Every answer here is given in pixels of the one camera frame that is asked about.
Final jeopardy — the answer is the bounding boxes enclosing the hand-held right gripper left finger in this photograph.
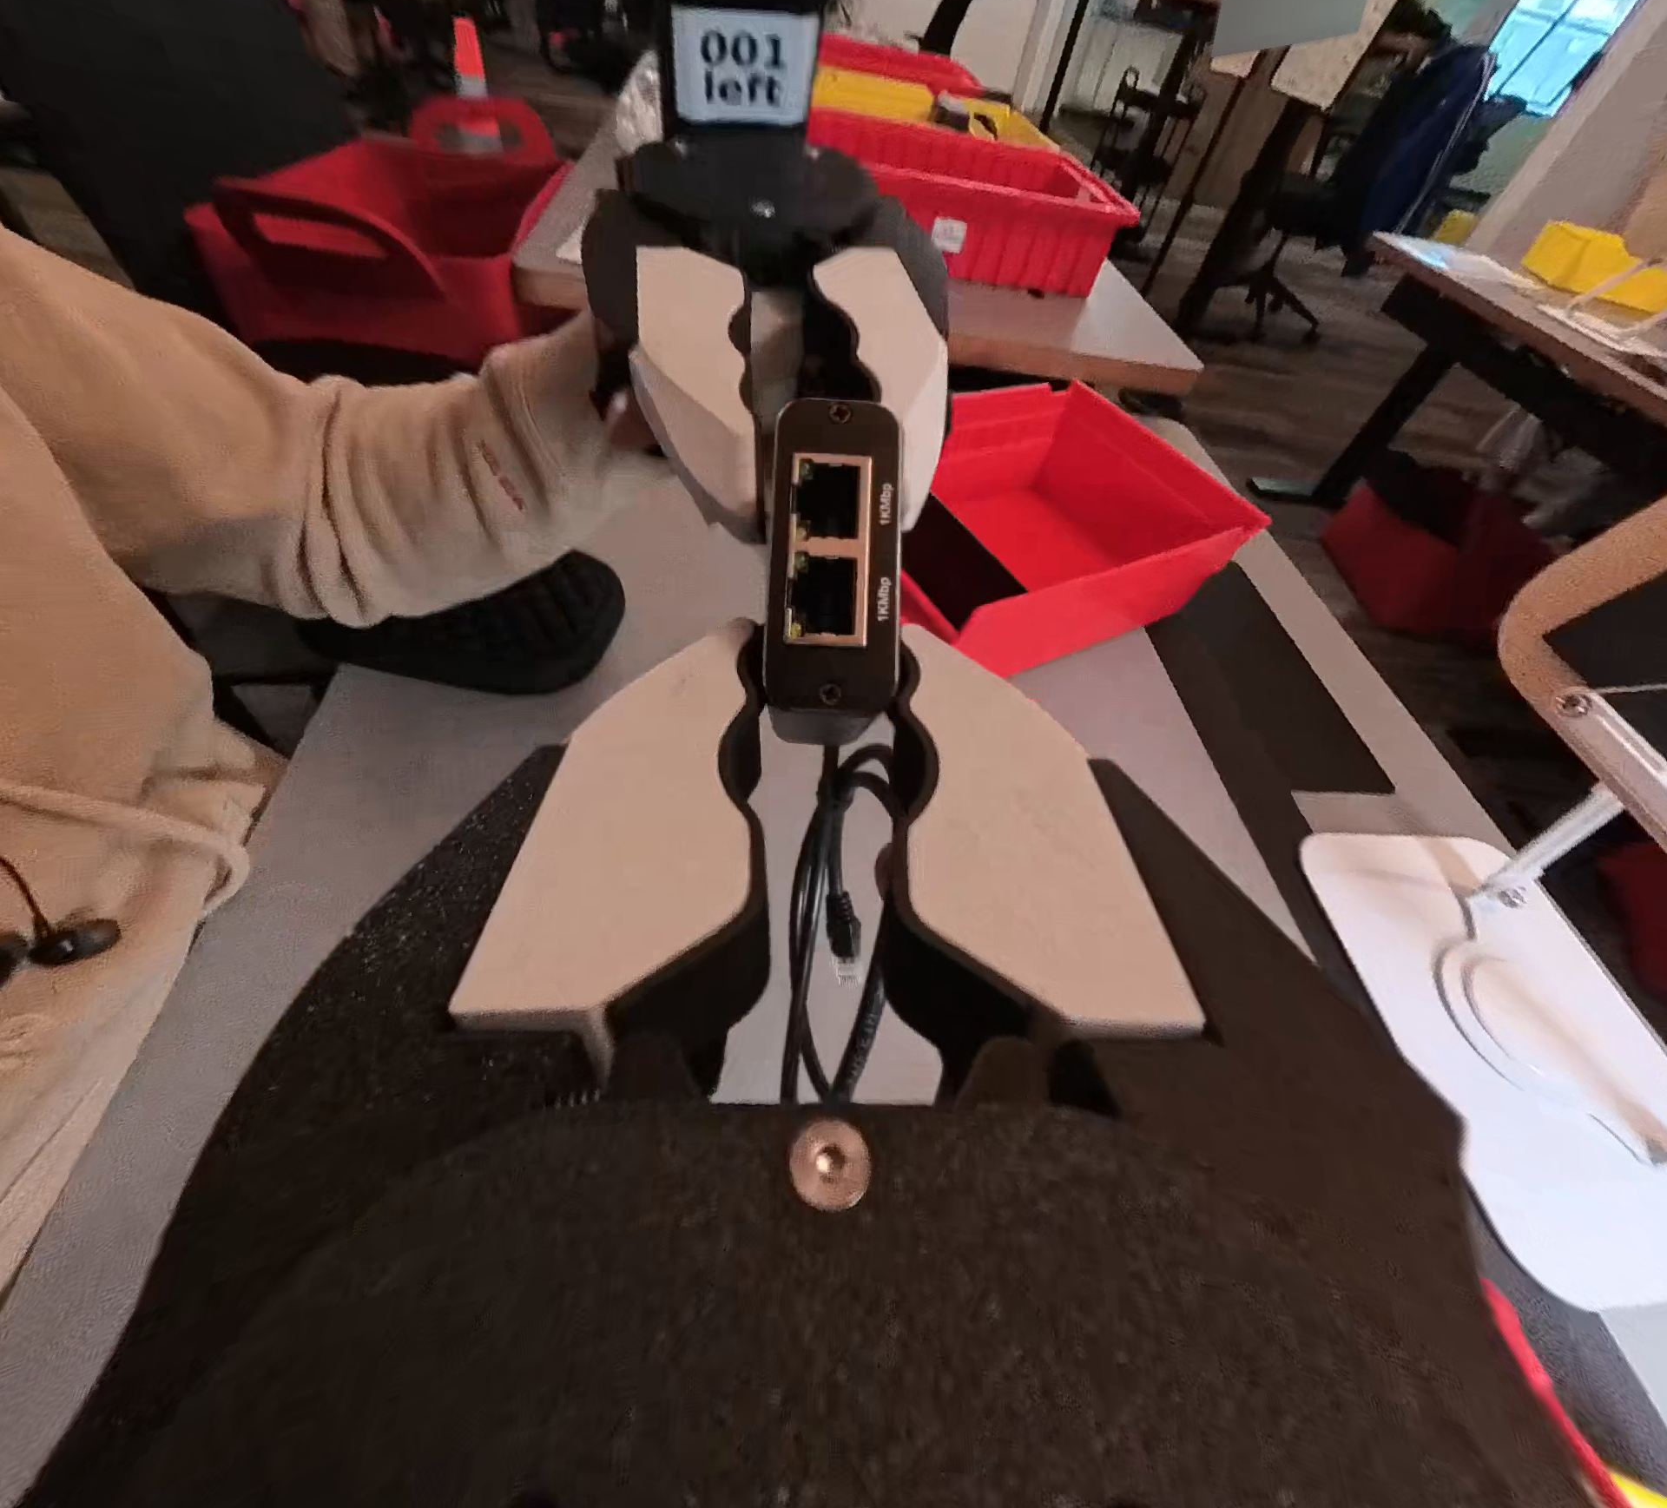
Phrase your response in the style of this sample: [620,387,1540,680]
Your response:
[448,618,773,1033]

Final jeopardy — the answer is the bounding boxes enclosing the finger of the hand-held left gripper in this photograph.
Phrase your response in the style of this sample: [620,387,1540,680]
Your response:
[809,248,953,533]
[629,244,764,545]

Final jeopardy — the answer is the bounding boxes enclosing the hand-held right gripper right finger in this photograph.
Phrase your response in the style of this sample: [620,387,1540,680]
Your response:
[889,625,1208,1040]

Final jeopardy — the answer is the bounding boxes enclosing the black cable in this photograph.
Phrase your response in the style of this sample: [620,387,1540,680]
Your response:
[778,739,903,1106]

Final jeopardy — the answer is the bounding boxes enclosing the red plastic bin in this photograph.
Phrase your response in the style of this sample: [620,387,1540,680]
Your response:
[898,378,1274,679]

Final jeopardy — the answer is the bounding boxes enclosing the black ethernet splitter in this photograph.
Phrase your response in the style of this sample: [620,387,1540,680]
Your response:
[759,395,906,743]

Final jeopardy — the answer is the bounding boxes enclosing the person's left forearm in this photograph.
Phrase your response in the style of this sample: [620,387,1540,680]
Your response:
[279,309,667,626]

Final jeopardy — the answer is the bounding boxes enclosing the red parts bin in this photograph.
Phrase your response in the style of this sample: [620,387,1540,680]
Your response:
[811,32,1144,300]

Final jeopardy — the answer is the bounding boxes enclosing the black divider plate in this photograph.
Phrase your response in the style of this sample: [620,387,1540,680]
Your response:
[905,494,1031,639]

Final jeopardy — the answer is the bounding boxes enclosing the black padded armrest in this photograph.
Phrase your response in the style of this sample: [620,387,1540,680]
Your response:
[297,550,627,698]

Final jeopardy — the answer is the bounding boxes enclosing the orange traffic cone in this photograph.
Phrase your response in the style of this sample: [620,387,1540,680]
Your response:
[446,13,507,154]

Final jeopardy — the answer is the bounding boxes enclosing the red storage basket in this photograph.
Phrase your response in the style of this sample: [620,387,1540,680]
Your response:
[184,93,578,366]

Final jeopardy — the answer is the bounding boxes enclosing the black office chair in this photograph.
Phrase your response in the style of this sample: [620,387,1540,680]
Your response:
[1217,159,1372,347]

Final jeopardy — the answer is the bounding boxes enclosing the red floor basket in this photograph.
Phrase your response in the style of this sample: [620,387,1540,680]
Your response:
[1318,475,1554,639]

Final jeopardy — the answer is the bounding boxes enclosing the metal support strut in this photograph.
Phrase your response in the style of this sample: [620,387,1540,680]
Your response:
[1471,785,1630,908]

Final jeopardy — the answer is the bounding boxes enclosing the white board sign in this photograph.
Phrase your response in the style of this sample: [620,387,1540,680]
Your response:
[1266,0,1438,110]

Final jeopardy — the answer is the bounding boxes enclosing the blue backpack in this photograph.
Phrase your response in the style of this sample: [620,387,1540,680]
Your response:
[1351,39,1528,248]

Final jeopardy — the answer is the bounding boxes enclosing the person's beige hoodie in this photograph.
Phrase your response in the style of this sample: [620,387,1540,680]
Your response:
[0,223,292,1294]

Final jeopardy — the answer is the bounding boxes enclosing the small yellow bin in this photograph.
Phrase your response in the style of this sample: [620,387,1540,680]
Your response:
[1521,218,1667,315]

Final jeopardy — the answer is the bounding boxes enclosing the black wired earphones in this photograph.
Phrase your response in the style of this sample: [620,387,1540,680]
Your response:
[0,856,123,988]

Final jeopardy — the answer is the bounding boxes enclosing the white metal rail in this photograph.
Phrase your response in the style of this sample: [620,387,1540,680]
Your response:
[1556,687,1667,812]

